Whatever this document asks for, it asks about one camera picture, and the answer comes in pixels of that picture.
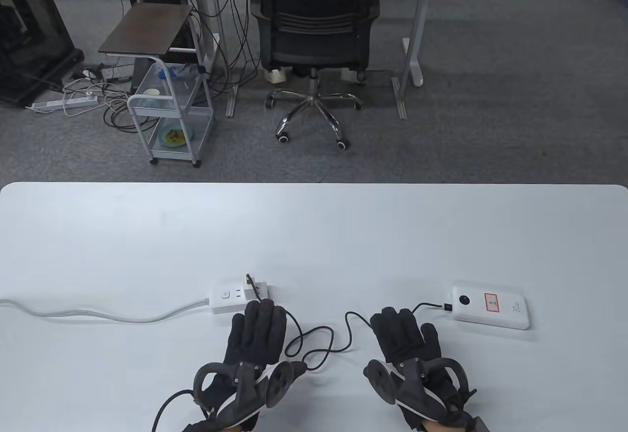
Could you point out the person's left hand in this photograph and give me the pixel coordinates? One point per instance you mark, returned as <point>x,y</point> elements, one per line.
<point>255,334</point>

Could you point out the person's right hand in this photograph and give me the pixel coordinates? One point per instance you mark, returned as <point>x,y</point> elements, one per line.
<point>402,334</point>

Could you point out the short white power strip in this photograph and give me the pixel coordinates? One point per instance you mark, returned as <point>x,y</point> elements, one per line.
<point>225,302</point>

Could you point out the white battery pack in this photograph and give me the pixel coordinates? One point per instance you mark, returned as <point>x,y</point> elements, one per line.
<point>510,311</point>

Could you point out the person's right forearm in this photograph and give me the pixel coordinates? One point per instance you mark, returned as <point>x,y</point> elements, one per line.
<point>434,427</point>

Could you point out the black and white hand controller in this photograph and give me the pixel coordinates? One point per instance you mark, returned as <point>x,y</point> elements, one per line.
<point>245,383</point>
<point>417,383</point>

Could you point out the green plate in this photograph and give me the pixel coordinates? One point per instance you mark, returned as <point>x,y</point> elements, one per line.
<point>174,137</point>

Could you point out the white rolling cart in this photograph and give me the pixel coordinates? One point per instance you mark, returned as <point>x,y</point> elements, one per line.
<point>157,110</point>

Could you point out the white cup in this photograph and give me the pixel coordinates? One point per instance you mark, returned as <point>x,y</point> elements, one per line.
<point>151,92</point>

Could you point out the clear bottle blue cap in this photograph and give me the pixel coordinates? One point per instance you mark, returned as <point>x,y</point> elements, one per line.
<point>169,73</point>

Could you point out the long white power strip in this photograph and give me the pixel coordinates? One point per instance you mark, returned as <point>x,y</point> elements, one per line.
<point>64,102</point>

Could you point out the black mesh office chair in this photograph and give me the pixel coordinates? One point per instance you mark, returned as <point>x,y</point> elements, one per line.
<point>314,34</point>

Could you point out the dark brown side table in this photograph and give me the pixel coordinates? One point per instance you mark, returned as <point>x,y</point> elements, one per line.
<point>147,29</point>

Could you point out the black equipment stand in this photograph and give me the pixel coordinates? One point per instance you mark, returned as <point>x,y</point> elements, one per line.
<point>29,59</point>

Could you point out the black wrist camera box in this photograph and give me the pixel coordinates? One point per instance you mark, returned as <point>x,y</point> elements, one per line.
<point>478,426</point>

